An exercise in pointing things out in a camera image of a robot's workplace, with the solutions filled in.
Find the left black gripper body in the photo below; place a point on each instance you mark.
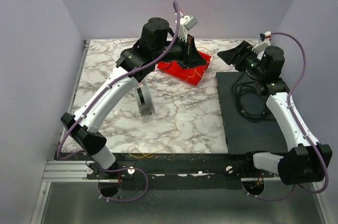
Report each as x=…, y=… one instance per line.
x=189, y=52

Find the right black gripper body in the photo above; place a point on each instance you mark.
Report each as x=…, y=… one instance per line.
x=240, y=56

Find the white plastic cable spool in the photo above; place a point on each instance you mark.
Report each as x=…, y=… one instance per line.
x=143, y=98

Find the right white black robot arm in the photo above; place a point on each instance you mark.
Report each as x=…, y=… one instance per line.
x=306, y=160

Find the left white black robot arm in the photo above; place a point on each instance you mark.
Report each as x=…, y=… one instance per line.
x=83, y=126

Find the red plastic bin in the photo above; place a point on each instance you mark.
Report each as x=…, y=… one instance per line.
x=191, y=76

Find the black flat box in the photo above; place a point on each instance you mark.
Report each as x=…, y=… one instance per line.
x=248, y=124

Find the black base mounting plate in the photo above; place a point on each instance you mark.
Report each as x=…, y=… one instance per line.
x=185, y=183

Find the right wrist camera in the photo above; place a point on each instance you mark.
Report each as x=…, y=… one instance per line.
x=264, y=42

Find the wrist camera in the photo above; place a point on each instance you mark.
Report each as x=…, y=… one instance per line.
x=187, y=22
x=264, y=42

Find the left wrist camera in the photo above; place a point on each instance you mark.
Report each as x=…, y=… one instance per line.
x=187, y=22

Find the aluminium extrusion rail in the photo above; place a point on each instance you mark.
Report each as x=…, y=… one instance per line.
x=66, y=172

